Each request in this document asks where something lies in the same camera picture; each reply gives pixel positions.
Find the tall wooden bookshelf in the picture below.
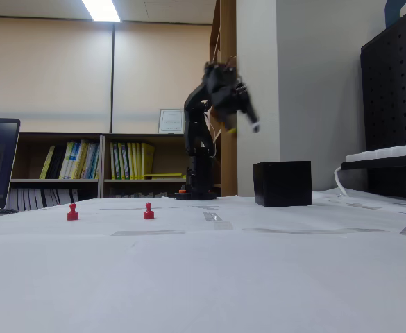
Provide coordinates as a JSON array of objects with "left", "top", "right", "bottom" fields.
[{"left": 208, "top": 0, "right": 238, "bottom": 197}]

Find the framed white certificate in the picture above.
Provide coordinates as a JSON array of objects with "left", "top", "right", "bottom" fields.
[{"left": 158, "top": 108, "right": 185, "bottom": 135}]

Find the white power cable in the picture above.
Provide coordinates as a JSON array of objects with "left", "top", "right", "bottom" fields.
[{"left": 333, "top": 165, "right": 350, "bottom": 198}]

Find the yellow green binder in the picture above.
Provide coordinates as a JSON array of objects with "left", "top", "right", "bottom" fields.
[
  {"left": 110, "top": 142, "right": 119, "bottom": 180},
  {"left": 117, "top": 142, "right": 127, "bottom": 180}
]

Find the ceiling light panel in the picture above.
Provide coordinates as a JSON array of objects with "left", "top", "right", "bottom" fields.
[{"left": 81, "top": 0, "right": 122, "bottom": 23}]

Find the dark vertical pole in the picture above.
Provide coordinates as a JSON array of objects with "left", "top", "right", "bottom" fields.
[{"left": 108, "top": 22, "right": 116, "bottom": 135}]

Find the black book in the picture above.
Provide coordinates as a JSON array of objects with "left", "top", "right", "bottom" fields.
[{"left": 46, "top": 145, "right": 67, "bottom": 180}]

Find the thin yellow book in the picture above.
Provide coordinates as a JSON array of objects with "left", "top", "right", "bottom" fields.
[{"left": 39, "top": 145, "right": 56, "bottom": 180}]

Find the black open box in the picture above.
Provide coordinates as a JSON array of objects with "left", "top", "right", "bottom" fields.
[{"left": 252, "top": 160, "right": 312, "bottom": 208}]

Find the black pegboard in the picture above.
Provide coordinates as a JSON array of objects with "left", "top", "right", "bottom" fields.
[{"left": 360, "top": 3, "right": 406, "bottom": 201}]

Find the white paper table cover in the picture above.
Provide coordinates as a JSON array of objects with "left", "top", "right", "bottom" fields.
[{"left": 0, "top": 196, "right": 406, "bottom": 333}]

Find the white blue book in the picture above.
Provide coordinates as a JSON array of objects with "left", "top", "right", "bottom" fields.
[{"left": 58, "top": 141, "right": 76, "bottom": 180}]

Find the white blue binder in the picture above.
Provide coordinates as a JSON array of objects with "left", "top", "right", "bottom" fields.
[{"left": 83, "top": 142, "right": 101, "bottom": 180}]

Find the beige roller blind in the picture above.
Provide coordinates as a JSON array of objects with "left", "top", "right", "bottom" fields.
[
  {"left": 0, "top": 16, "right": 112, "bottom": 124},
  {"left": 113, "top": 21, "right": 213, "bottom": 124}
]

